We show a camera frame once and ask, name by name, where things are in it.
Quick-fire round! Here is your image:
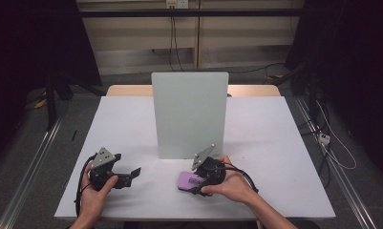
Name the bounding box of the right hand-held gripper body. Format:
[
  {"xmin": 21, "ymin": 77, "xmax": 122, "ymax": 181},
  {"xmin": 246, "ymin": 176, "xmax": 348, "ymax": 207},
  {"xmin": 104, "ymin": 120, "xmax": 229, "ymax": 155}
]
[{"xmin": 191, "ymin": 143, "xmax": 227, "ymax": 187}]

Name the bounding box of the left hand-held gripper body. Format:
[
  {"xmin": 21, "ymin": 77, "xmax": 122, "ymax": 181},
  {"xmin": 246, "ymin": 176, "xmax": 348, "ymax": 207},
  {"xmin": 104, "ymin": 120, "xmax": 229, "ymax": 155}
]
[{"xmin": 89, "ymin": 146, "xmax": 120, "ymax": 193}]

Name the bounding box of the purple board eraser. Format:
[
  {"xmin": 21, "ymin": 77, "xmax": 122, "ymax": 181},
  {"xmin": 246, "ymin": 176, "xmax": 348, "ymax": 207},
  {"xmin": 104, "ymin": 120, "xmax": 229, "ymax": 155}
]
[{"xmin": 177, "ymin": 171, "xmax": 210, "ymax": 194}]

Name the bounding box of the frosted glass whiteboard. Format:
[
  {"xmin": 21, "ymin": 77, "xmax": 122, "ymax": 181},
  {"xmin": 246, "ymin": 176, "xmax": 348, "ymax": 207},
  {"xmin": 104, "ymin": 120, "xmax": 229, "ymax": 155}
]
[{"xmin": 151, "ymin": 72, "xmax": 230, "ymax": 160}]

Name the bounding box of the person's right hand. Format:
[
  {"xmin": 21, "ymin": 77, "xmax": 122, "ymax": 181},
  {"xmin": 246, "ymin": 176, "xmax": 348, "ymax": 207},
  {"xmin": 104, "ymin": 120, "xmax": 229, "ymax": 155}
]
[{"xmin": 201, "ymin": 155, "xmax": 261, "ymax": 205}]

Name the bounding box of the person's left hand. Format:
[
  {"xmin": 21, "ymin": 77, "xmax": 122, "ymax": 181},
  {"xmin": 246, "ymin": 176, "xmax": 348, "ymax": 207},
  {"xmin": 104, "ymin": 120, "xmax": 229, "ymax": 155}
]
[{"xmin": 79, "ymin": 160, "xmax": 119, "ymax": 221}]

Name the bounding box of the black metal stand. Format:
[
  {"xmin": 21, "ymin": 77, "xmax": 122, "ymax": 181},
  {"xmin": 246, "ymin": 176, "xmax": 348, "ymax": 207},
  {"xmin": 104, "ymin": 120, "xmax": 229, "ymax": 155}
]
[
  {"xmin": 270, "ymin": 58, "xmax": 322, "ymax": 123},
  {"xmin": 43, "ymin": 61, "xmax": 108, "ymax": 132}
]

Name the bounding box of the white table mat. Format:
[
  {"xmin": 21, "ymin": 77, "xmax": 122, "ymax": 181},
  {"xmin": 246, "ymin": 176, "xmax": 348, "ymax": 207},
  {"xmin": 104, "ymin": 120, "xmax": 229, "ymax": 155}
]
[{"xmin": 53, "ymin": 95, "xmax": 336, "ymax": 221}]

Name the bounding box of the yellow floor object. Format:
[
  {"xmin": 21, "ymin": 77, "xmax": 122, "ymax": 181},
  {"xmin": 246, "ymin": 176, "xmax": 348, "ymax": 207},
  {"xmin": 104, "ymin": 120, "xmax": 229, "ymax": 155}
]
[{"xmin": 32, "ymin": 97, "xmax": 49, "ymax": 111}]

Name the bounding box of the black horizontal metal bar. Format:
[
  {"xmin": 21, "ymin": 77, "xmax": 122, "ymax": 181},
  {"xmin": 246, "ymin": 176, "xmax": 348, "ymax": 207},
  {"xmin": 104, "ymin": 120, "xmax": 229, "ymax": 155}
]
[{"xmin": 78, "ymin": 8, "xmax": 306, "ymax": 18}]

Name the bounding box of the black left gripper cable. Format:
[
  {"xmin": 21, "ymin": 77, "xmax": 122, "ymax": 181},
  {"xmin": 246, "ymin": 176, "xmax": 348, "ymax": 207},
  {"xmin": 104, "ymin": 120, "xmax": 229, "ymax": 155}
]
[{"xmin": 74, "ymin": 153, "xmax": 97, "ymax": 219}]

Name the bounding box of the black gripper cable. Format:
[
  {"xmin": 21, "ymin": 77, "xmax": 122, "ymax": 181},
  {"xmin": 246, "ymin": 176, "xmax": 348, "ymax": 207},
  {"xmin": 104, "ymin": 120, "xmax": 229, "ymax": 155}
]
[
  {"xmin": 74, "ymin": 153, "xmax": 97, "ymax": 219},
  {"xmin": 222, "ymin": 161, "xmax": 260, "ymax": 195}
]

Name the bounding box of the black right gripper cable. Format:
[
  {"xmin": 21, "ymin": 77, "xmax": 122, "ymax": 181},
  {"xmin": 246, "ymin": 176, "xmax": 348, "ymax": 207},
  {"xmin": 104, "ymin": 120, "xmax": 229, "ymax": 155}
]
[{"xmin": 222, "ymin": 161, "xmax": 260, "ymax": 195}]

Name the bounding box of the aluminium floor rail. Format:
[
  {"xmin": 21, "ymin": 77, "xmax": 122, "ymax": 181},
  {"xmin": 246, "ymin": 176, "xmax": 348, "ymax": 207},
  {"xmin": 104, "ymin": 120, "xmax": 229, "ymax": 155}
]
[
  {"xmin": 293, "ymin": 94, "xmax": 378, "ymax": 229},
  {"xmin": 0, "ymin": 104, "xmax": 71, "ymax": 229}
]

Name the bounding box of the black hanging cable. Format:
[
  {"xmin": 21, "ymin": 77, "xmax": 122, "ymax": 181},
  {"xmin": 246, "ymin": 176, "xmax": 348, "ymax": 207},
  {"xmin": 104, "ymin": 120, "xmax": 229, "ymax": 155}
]
[{"xmin": 168, "ymin": 15, "xmax": 185, "ymax": 73}]

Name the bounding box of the black cable bundle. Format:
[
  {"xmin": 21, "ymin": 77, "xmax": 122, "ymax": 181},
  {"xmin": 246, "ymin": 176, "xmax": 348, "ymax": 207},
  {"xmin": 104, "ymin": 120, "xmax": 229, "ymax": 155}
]
[{"xmin": 297, "ymin": 94, "xmax": 333, "ymax": 189}]

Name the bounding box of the white cable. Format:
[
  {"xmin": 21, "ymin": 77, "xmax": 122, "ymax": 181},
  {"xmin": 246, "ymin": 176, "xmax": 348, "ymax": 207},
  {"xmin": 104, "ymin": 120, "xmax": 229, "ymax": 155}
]
[{"xmin": 315, "ymin": 99, "xmax": 358, "ymax": 171}]

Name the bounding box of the white wall socket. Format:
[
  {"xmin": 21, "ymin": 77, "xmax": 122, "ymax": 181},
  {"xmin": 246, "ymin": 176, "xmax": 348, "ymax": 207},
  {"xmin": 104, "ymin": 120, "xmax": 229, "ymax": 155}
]
[{"xmin": 165, "ymin": 0, "xmax": 190, "ymax": 10}]

